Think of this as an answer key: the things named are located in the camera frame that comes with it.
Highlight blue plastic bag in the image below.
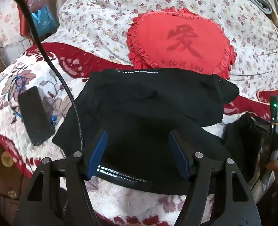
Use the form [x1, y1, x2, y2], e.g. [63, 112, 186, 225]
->
[27, 5, 59, 37]

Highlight red cloth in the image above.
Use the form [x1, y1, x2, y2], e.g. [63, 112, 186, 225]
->
[18, 0, 34, 38]

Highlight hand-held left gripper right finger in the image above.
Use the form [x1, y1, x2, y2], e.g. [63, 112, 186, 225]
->
[168, 131, 262, 226]

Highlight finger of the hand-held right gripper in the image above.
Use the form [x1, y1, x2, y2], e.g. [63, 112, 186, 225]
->
[252, 119, 272, 132]

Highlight grey cloth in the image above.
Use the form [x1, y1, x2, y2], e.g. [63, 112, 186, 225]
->
[238, 0, 273, 15]

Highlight black smartphone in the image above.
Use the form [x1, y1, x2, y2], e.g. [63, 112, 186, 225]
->
[18, 86, 56, 146]

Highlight floral quilt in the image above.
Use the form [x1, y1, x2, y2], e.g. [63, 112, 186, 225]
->
[41, 0, 278, 100]

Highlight black pants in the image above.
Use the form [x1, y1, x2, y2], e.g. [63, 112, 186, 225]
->
[52, 68, 273, 193]

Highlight black braided cable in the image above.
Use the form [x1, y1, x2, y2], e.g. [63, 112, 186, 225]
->
[2, 0, 85, 154]

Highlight red heart ruffled pillow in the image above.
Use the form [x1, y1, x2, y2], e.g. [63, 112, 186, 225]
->
[126, 7, 237, 79]

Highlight floral cushion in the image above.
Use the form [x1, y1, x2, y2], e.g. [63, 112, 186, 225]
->
[0, 0, 33, 64]

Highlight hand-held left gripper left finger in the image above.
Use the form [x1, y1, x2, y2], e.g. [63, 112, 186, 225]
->
[13, 129, 111, 226]

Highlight red and white plush blanket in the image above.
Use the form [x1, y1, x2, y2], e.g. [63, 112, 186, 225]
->
[0, 42, 278, 226]

